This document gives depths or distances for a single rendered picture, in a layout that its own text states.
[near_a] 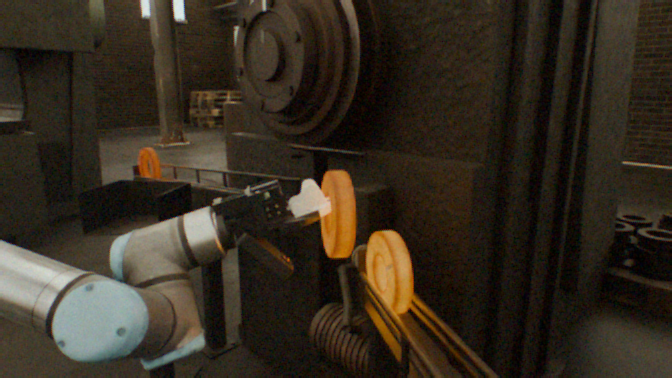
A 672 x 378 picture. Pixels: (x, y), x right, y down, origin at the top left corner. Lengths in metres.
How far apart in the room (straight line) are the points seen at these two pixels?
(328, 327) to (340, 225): 0.39
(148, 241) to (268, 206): 0.19
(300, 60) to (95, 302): 0.68
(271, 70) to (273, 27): 0.10
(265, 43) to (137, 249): 0.61
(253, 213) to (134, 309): 0.25
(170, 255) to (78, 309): 0.18
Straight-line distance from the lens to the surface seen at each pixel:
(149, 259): 0.74
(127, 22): 11.80
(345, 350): 1.00
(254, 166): 1.55
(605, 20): 1.67
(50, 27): 3.65
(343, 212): 0.69
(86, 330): 0.60
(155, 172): 2.10
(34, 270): 0.68
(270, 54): 1.12
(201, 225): 0.72
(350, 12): 1.06
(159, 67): 8.06
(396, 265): 0.76
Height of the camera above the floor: 1.05
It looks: 14 degrees down
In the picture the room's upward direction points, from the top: straight up
